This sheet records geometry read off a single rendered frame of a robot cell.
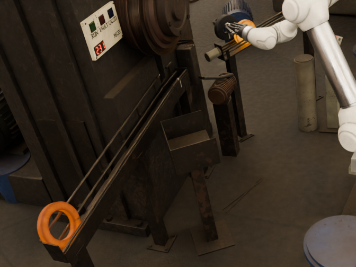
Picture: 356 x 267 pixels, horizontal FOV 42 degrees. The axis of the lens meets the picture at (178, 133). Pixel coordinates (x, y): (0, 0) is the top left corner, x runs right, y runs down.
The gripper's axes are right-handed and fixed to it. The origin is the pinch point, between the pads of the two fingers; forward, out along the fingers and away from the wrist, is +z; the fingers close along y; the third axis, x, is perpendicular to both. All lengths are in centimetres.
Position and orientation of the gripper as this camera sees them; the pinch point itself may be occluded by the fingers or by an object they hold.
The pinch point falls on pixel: (225, 24)
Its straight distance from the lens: 289.4
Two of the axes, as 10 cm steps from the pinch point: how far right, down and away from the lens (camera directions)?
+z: -5.2, -4.1, 7.5
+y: 8.3, -4.3, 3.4
